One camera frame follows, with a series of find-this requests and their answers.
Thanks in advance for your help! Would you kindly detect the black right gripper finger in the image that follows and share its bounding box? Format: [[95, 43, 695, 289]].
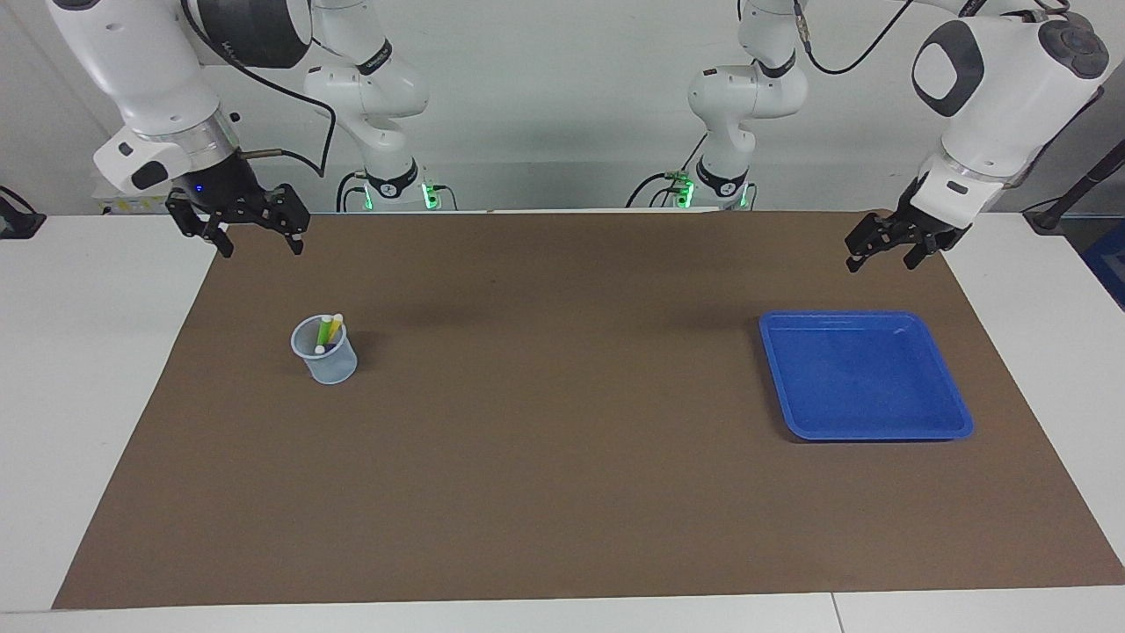
[[266, 184, 310, 256], [165, 193, 235, 258]]

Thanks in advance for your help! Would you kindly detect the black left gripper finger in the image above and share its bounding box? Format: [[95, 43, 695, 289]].
[[904, 233, 946, 270], [845, 211, 906, 273]]

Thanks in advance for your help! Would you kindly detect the white power strip box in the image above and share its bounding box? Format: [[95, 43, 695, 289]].
[[92, 173, 190, 215]]

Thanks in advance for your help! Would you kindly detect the black stand pole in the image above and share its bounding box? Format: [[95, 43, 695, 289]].
[[1024, 139, 1125, 234]]

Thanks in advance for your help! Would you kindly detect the blue plastic tray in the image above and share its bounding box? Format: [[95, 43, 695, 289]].
[[758, 309, 975, 441]]

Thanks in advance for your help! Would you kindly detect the translucent plastic cup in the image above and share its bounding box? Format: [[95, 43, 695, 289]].
[[290, 314, 359, 386]]

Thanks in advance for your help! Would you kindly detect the blue crate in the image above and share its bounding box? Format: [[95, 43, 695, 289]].
[[1079, 220, 1125, 310]]

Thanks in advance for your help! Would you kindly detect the brown table mat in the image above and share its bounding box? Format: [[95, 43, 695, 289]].
[[53, 211, 1125, 610]]

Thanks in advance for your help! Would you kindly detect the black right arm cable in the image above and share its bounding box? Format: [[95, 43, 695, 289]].
[[180, 0, 338, 178]]

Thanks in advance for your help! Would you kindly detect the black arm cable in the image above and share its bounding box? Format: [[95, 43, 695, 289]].
[[791, 0, 1108, 177], [180, 0, 338, 178]]

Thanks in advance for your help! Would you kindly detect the black clamp mount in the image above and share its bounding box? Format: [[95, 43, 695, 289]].
[[0, 186, 47, 239]]

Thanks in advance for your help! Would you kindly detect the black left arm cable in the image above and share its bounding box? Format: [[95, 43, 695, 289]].
[[791, 0, 1108, 177]]

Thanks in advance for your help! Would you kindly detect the black left base cable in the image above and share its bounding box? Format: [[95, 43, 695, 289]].
[[626, 132, 708, 209]]

